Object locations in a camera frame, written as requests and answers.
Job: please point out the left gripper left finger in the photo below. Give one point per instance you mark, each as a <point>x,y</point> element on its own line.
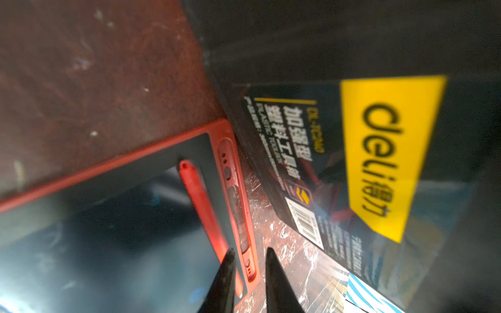
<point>220,298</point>

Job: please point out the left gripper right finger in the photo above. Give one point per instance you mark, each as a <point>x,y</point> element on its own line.
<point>280,296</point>

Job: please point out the red stylus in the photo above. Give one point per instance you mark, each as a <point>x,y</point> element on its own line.
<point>225,229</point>

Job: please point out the yellow black toolbox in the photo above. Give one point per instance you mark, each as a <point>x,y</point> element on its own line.
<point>374,127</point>

